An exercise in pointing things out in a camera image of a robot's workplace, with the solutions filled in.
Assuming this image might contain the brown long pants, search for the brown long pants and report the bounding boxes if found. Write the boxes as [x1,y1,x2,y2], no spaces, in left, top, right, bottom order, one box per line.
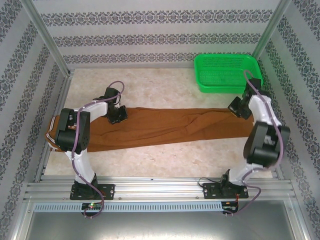
[44,106,256,153]

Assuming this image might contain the green plastic basket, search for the green plastic basket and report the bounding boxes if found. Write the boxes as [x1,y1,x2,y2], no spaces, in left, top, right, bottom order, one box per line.
[193,53,265,94]

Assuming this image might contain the controller board with green light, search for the controller board with green light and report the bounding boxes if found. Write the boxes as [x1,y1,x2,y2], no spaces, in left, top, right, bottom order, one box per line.
[82,202,103,210]

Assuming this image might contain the metal sheet panel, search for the metal sheet panel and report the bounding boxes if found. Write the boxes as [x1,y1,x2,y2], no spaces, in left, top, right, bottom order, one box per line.
[24,211,307,240]

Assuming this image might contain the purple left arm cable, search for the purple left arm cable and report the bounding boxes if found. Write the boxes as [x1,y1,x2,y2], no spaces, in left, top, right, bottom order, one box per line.
[70,81,126,221]

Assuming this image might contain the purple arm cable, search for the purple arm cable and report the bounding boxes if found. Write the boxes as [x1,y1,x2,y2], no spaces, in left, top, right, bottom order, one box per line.
[234,70,286,216]
[70,81,126,221]

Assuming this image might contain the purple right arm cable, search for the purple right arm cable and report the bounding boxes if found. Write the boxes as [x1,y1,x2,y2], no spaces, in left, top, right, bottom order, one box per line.
[234,70,286,216]

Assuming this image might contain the aluminium side rail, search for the aluminium side rail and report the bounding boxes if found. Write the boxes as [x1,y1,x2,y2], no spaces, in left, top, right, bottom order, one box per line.
[34,71,74,183]

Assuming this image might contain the thin black wire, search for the thin black wire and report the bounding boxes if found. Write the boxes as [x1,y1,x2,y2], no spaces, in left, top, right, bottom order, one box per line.
[198,177,223,187]

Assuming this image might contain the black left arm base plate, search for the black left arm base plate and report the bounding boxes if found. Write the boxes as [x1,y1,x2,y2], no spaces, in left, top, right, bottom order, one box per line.
[69,183,116,201]

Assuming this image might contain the aluminium frame post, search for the aluminium frame post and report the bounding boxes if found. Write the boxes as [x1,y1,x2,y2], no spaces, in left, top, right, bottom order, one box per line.
[251,0,293,61]

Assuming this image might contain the aluminium mounting rail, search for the aluminium mounting rail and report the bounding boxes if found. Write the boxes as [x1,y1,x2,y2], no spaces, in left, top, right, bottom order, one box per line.
[23,176,296,201]

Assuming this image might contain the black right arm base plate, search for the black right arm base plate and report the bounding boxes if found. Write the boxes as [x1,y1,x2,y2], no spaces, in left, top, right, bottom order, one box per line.
[202,182,250,200]

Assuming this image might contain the controller board with red wires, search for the controller board with red wires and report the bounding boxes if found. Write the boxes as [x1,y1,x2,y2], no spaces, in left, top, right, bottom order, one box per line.
[222,201,240,213]

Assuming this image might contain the slotted grey cable duct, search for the slotted grey cable duct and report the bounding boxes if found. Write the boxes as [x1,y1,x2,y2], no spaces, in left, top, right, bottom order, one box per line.
[33,201,225,213]

